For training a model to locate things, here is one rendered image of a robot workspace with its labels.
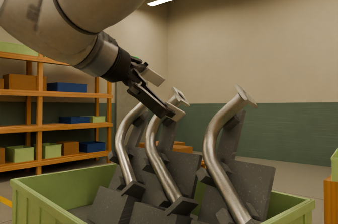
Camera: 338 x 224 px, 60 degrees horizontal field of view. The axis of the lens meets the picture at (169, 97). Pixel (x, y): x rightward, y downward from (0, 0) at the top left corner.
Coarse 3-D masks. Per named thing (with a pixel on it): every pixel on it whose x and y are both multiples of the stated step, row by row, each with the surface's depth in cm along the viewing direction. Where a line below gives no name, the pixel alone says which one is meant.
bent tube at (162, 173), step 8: (176, 96) 73; (184, 96) 77; (176, 104) 74; (184, 104) 74; (152, 120) 76; (160, 120) 76; (152, 128) 76; (152, 136) 75; (144, 144) 75; (152, 144) 74; (152, 152) 72; (152, 160) 71; (160, 160) 70; (160, 168) 68; (160, 176) 67; (168, 176) 67; (168, 184) 65; (168, 192) 64; (176, 192) 64
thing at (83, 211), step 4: (76, 208) 87; (80, 208) 87; (84, 208) 87; (88, 208) 87; (72, 212) 84; (76, 212) 84; (80, 212) 84; (84, 212) 84; (88, 212) 84; (76, 216) 81; (80, 216) 81; (84, 216) 81; (192, 216) 81; (196, 216) 81; (84, 220) 78; (88, 220) 78
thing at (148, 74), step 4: (148, 68) 74; (144, 72) 74; (148, 72) 75; (152, 72) 75; (144, 76) 75; (148, 76) 76; (152, 76) 76; (156, 76) 77; (160, 76) 77; (148, 80) 76; (152, 80) 77; (156, 80) 78; (160, 80) 78; (164, 80) 79; (156, 84) 78; (160, 84) 79
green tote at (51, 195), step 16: (32, 176) 80; (48, 176) 83; (64, 176) 86; (80, 176) 90; (96, 176) 93; (112, 176) 97; (16, 192) 74; (32, 192) 65; (48, 192) 83; (64, 192) 86; (80, 192) 90; (96, 192) 93; (272, 192) 66; (16, 208) 74; (32, 208) 65; (48, 208) 57; (64, 208) 86; (272, 208) 66; (288, 208) 63; (304, 208) 57
